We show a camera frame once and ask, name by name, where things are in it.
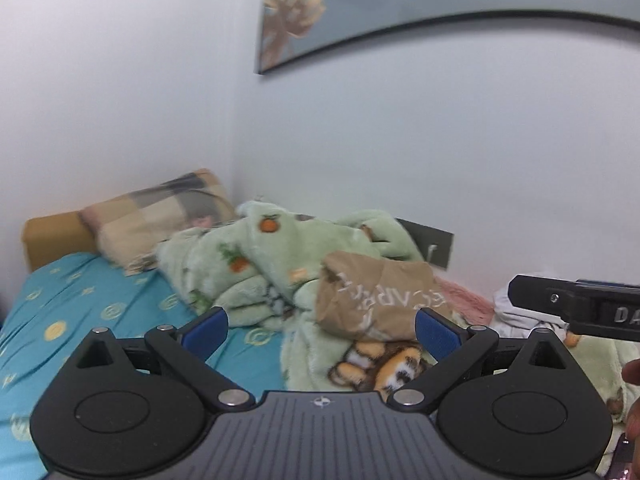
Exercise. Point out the mustard yellow headboard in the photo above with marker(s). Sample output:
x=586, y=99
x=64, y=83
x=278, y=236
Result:
x=55, y=240

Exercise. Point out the white cloth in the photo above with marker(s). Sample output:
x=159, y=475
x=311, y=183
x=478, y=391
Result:
x=520, y=320

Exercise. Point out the dark grey panel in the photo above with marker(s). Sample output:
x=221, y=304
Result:
x=435, y=245

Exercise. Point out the green printed fleece blanket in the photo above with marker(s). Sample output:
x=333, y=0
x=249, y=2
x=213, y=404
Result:
x=300, y=240

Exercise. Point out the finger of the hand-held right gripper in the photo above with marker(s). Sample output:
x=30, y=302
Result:
x=607, y=285
x=527, y=290

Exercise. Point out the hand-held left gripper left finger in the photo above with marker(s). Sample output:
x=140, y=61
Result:
x=205, y=332

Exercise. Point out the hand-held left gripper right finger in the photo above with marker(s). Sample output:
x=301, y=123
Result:
x=437, y=337

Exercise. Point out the pink fluffy cloth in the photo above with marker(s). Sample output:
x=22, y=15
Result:
x=470, y=300

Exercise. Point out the turquoise smiley bed sheet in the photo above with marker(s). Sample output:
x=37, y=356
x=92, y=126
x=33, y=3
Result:
x=75, y=310

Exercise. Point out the person's right hand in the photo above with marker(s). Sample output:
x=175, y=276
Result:
x=634, y=372

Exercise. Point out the plaid beige pillow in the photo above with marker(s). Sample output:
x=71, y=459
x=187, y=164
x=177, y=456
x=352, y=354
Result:
x=145, y=215

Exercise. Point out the tan printed T-shirt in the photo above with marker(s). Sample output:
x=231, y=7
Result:
x=400, y=280

